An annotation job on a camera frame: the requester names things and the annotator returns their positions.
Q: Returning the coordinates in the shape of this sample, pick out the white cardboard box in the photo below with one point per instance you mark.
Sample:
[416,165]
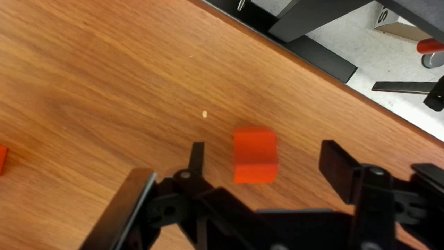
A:
[397,23]

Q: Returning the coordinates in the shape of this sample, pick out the orange block under green triangle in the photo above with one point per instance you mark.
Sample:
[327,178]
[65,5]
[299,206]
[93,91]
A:
[2,160]

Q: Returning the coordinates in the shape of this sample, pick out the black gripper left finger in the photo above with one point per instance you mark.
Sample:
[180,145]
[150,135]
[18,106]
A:
[202,199]

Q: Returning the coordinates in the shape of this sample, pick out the orange cube block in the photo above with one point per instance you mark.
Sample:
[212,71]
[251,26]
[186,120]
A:
[255,176]
[254,148]

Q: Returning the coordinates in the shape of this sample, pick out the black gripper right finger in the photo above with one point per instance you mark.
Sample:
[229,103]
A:
[369,199]

